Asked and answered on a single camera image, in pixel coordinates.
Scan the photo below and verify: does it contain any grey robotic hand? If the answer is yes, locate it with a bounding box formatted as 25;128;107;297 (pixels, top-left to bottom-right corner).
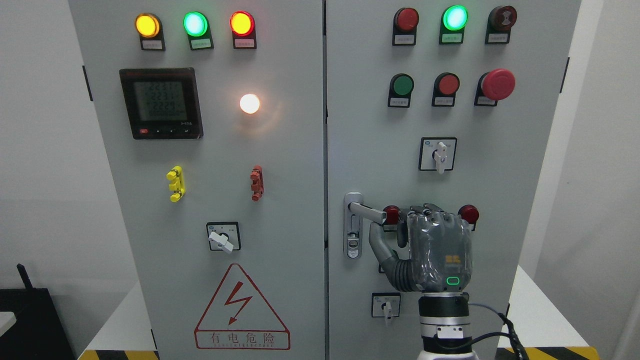
369;203;473;293

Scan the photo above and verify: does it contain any chrome door handle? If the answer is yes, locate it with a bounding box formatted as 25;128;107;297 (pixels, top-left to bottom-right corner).
343;192;387;259

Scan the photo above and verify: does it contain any grey right cabinet door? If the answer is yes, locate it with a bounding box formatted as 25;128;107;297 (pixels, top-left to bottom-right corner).
326;0;581;360

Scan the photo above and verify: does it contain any grey cabinet door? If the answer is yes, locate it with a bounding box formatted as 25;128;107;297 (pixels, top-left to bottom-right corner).
326;0;581;360
69;0;325;360

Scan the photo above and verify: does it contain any grey left cabinet door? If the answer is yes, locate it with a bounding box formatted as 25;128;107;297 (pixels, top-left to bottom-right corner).
69;0;325;360

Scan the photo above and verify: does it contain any green indicator light left door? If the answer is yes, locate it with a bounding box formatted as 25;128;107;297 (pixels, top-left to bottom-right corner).
182;11;214;51

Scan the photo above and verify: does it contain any red indicator light middle right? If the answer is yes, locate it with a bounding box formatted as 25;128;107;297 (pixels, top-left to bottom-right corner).
457;203;480;231

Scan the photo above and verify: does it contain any red indicator light middle left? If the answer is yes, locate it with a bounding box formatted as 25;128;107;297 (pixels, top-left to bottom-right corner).
382;205;400;232

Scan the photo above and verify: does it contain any red push button upper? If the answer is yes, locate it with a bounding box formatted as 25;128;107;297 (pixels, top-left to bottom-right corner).
431;71;460;107

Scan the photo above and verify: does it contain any green push button upper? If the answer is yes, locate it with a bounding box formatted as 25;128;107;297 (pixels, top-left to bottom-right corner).
387;73;415;109

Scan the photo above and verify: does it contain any red emergency stop button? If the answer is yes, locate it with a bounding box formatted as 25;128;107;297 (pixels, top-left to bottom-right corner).
474;68;516;107

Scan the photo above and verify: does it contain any red terminal clip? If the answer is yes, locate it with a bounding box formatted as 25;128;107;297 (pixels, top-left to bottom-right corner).
250;165;265;202

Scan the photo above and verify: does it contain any red electric warning sticker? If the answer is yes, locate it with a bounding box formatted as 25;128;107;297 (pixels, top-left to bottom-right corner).
194;263;291;351

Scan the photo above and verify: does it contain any green lit indicator top row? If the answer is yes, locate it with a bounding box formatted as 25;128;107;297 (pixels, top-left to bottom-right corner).
439;4;468;44

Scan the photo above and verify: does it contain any red indicator light top row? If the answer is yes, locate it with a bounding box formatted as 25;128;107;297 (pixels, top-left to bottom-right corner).
391;7;419;46

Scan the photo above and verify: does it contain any dark red buzzer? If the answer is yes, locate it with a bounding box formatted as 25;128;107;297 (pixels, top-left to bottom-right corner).
485;6;518;44

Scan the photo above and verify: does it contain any white glowing indicator light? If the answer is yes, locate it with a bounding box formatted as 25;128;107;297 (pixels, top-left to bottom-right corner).
238;93;261;115

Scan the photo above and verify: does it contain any yellow terminal clip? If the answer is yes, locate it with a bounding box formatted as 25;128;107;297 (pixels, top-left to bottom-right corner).
166;165;186;203

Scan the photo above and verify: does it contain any red lit indicator light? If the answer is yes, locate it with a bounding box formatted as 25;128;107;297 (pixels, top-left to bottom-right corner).
230;10;258;49

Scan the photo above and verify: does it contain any black digital power meter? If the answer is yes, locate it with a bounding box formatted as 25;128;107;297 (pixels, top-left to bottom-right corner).
119;67;204;140

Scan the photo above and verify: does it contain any yellow indicator light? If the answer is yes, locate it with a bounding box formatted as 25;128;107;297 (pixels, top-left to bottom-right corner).
135;13;166;51

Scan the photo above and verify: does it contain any black box at left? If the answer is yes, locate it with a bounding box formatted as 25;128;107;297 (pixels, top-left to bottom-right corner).
0;264;75;360

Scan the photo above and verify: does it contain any white selector switch lower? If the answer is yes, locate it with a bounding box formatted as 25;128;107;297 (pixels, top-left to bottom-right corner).
371;292;402;327

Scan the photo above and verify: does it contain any white selector switch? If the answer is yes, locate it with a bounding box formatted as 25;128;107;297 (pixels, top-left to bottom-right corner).
418;137;458;174
371;292;402;327

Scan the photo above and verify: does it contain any white selector switch upper right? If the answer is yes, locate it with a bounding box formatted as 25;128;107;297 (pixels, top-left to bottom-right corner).
418;137;458;174

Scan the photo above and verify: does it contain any grey black robot cable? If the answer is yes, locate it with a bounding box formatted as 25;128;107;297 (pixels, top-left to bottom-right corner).
440;302;530;360

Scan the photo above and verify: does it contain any white rotary switch left door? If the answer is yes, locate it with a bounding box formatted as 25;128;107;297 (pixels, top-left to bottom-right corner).
206;221;242;255

